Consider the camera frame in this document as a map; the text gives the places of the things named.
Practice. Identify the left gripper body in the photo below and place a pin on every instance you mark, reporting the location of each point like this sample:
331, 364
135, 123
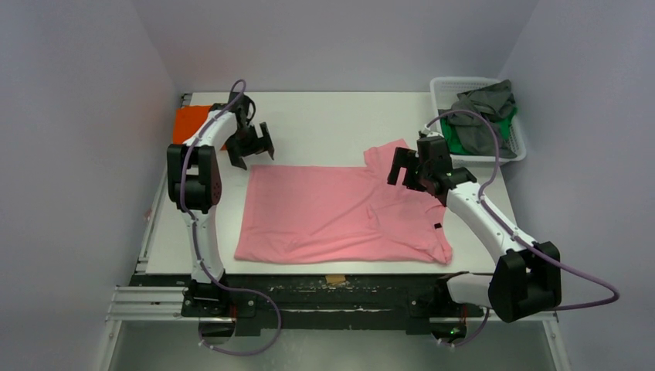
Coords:
246, 137

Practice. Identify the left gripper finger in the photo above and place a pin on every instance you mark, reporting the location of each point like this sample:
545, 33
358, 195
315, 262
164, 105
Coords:
265, 140
234, 151

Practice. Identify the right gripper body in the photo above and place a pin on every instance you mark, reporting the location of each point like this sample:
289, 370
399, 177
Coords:
411, 167

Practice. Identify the pink t shirt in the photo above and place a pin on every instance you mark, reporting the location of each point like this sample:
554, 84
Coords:
316, 214

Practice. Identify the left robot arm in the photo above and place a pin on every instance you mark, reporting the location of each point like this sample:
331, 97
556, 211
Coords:
195, 187

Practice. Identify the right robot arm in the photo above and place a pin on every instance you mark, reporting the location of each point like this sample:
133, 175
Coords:
527, 277

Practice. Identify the green t shirt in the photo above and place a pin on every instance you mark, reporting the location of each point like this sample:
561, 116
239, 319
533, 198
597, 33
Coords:
466, 135

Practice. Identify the folded orange t shirt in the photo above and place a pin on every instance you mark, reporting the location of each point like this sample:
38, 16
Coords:
187, 121

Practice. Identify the grey t shirt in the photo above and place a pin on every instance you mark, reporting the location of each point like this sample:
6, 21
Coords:
494, 97

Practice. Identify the white plastic basket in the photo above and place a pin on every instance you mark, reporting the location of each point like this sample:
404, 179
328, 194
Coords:
443, 94

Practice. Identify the brown tape piece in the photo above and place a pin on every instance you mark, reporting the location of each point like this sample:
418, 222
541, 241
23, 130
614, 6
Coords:
335, 279

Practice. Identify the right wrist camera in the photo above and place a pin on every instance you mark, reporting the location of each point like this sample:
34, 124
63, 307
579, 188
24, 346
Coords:
430, 134

